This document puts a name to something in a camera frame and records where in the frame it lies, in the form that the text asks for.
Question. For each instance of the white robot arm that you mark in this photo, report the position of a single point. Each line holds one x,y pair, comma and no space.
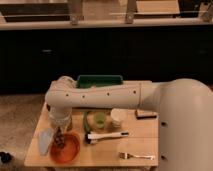
184,107

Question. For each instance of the white paper cup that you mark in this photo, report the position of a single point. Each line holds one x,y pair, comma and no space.
118,116

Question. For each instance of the small metal cup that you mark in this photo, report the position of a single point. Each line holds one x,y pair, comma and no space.
69,126

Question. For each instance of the black wooden block brush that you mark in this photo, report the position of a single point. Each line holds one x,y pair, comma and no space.
140,114

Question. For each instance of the red plastic bowl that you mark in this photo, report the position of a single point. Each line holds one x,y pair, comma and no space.
69,152

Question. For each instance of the dark purple grape bunch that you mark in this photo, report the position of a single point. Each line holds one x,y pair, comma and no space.
59,139

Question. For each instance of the black object on floor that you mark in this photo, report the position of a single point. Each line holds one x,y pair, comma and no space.
5,157

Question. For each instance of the green plastic tray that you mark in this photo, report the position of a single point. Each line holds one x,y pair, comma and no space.
87,81

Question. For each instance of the light green cup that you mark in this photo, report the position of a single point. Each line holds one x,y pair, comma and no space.
99,119

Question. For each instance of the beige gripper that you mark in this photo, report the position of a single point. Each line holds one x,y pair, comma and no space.
60,117

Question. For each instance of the green cucumber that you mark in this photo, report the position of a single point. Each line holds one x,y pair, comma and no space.
87,127

